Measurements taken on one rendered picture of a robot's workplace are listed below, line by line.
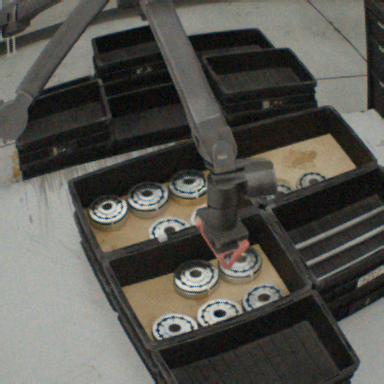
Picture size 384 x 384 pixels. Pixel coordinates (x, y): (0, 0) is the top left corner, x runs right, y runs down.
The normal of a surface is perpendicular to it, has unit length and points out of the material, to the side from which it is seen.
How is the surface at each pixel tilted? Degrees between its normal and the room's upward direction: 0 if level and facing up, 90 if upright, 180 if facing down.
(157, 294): 0
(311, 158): 0
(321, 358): 0
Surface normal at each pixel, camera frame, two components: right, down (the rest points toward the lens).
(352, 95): -0.05, -0.75
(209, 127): 0.16, 0.19
